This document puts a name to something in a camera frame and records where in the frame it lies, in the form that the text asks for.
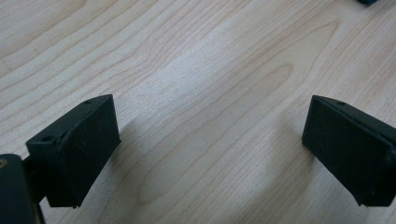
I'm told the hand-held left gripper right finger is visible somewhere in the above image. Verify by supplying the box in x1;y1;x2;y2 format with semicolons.
302;94;396;207

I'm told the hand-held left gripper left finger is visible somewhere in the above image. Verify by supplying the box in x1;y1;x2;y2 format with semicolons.
25;94;121;209

